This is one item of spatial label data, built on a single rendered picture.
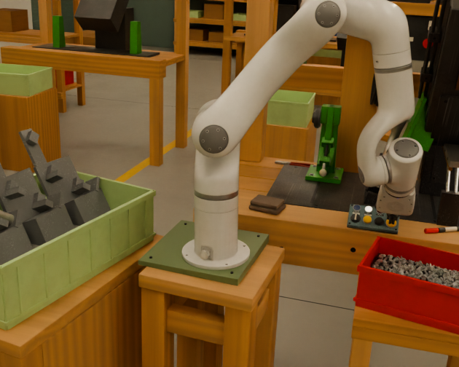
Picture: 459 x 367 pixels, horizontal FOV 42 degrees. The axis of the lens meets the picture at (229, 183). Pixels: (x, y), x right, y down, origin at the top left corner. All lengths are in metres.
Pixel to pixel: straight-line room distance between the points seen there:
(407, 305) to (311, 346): 1.33
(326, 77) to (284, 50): 0.98
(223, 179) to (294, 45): 0.38
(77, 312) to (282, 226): 0.66
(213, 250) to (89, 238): 0.34
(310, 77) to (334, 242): 0.82
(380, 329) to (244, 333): 0.34
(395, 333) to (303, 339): 1.35
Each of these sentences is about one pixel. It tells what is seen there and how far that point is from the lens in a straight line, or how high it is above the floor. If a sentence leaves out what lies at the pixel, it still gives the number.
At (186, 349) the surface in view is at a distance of 2.00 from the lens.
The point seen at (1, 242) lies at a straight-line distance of 1.71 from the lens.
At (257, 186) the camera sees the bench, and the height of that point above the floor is 0.88.
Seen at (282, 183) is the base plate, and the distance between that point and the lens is 2.17.
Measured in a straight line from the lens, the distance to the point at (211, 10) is 11.95.
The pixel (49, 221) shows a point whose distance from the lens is 1.82.
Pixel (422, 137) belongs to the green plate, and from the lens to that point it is 1.99.
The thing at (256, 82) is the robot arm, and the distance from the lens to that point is 1.47.
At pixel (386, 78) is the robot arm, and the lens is 1.51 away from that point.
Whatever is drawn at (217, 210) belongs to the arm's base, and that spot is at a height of 1.03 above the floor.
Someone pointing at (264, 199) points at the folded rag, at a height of 0.93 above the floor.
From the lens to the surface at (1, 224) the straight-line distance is 1.72.
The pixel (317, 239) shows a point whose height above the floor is 0.85.
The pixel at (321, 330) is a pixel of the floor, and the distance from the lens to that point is 2.99.
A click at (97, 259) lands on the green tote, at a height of 0.84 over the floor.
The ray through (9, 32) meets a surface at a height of 0.85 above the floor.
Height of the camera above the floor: 1.62
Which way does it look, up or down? 20 degrees down
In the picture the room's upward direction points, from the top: 2 degrees clockwise
